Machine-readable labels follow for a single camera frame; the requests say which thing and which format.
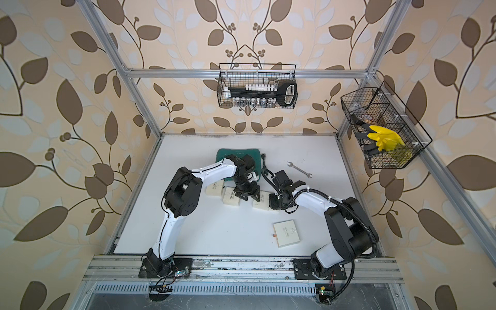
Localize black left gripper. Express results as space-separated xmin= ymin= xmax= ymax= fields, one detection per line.
xmin=233 ymin=174 xmax=263 ymax=202

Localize large cream jewelry box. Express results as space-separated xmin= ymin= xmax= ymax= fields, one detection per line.
xmin=273 ymin=220 xmax=300 ymax=247

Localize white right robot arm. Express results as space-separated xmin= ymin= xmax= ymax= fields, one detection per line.
xmin=261 ymin=167 xmax=379 ymax=278

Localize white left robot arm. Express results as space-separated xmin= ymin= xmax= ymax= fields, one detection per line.
xmin=143 ymin=154 xmax=260 ymax=276

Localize green plastic tool case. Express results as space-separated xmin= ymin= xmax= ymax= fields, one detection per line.
xmin=215 ymin=149 xmax=262 ymax=181

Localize silver open-end wrench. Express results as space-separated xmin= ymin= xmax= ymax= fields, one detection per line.
xmin=288 ymin=161 xmax=313 ymax=178

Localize black pliers in basket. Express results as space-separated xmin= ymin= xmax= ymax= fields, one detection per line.
xmin=351 ymin=114 xmax=380 ymax=156

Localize yellow rubber glove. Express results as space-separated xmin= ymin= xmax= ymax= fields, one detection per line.
xmin=372 ymin=125 xmax=406 ymax=152

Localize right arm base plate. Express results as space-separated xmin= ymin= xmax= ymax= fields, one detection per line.
xmin=292 ymin=258 xmax=347 ymax=280

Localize black wire basket back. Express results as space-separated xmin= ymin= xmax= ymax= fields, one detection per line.
xmin=216 ymin=62 xmax=298 ymax=109

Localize black wire basket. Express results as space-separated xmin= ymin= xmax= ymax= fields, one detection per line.
xmin=340 ymin=81 xmax=433 ymax=169
xmin=216 ymin=62 xmax=298 ymax=109

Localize socket set rail black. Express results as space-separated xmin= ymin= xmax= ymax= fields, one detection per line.
xmin=220 ymin=80 xmax=298 ymax=109

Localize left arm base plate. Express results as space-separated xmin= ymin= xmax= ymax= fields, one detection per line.
xmin=138 ymin=248 xmax=193 ymax=278

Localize black wire basket right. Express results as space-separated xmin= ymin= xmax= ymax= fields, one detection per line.
xmin=340 ymin=81 xmax=433 ymax=169

